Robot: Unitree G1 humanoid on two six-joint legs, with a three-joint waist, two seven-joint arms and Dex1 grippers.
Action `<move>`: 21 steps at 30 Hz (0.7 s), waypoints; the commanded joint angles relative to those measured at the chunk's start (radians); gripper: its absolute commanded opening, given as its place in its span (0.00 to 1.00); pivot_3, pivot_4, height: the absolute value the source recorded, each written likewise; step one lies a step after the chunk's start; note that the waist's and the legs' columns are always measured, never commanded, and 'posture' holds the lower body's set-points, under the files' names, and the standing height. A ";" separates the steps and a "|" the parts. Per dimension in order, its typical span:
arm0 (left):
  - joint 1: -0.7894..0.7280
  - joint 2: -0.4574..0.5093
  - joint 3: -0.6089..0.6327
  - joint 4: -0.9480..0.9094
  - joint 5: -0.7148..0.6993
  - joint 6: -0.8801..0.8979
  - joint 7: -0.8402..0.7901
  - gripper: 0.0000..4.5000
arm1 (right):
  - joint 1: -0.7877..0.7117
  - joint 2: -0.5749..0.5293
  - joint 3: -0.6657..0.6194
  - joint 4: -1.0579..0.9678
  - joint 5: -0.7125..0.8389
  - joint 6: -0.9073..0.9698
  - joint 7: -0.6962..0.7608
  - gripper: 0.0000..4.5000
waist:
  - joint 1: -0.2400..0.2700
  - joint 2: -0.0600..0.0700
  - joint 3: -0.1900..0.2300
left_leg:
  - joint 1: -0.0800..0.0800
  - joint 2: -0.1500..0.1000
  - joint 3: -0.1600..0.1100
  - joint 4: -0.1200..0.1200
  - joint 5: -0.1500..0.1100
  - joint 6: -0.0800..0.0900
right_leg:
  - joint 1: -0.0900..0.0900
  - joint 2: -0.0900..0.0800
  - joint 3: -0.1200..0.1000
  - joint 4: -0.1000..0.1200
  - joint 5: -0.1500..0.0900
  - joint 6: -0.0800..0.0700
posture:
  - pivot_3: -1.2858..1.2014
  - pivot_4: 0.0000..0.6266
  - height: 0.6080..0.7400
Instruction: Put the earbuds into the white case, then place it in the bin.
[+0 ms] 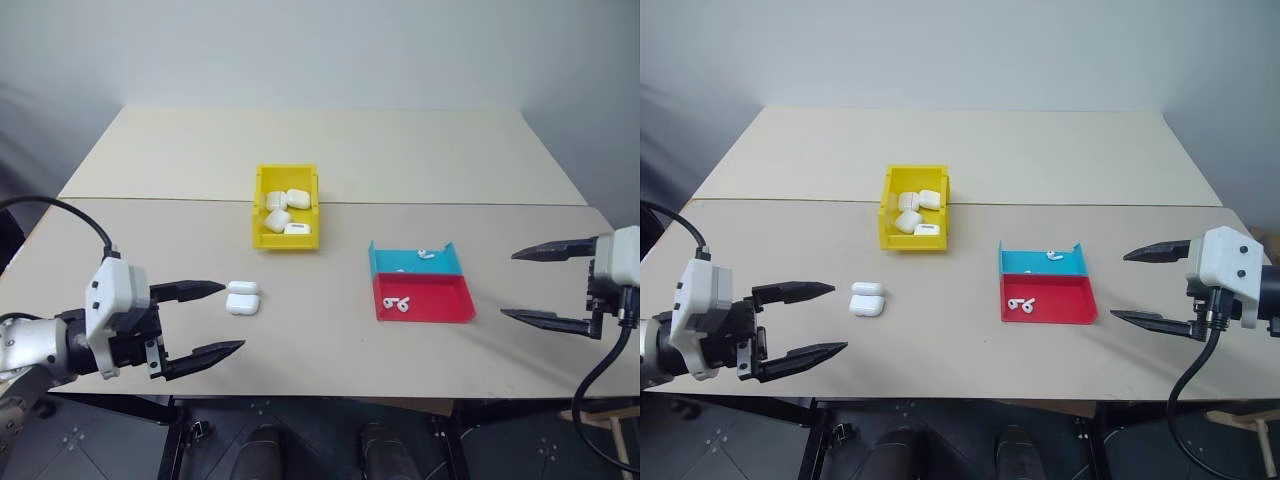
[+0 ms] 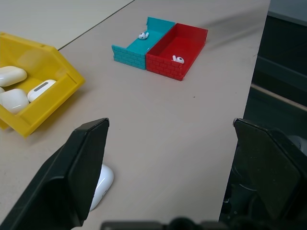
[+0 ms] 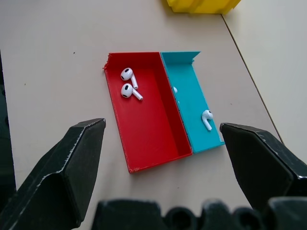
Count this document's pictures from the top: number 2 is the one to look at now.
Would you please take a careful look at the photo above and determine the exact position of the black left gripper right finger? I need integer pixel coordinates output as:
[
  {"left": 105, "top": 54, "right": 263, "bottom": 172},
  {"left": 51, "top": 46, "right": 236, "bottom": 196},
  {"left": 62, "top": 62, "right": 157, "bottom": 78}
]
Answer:
[{"left": 233, "top": 118, "right": 307, "bottom": 230}]

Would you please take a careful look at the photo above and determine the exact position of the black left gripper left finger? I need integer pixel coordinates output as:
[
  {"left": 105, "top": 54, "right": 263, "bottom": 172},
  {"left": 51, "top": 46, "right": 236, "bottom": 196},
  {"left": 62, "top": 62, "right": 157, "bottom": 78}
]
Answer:
[{"left": 0, "top": 117, "right": 110, "bottom": 230}]

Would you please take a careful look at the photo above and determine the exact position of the yellow plastic bin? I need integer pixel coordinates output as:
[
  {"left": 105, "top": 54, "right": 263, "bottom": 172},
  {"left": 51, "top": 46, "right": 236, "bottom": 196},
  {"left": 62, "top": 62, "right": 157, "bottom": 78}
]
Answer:
[{"left": 0, "top": 32, "right": 86, "bottom": 138}]

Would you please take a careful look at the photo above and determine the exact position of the red brick-pattern tray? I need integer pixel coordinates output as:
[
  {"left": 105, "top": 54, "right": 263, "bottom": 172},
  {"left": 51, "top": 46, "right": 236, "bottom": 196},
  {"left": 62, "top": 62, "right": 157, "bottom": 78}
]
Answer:
[{"left": 145, "top": 23, "right": 209, "bottom": 81}]

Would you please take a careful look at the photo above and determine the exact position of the teal brick-pattern tray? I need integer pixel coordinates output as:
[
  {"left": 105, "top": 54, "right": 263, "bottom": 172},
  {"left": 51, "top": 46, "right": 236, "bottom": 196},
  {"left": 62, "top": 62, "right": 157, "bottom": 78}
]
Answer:
[{"left": 111, "top": 16, "right": 176, "bottom": 70}]

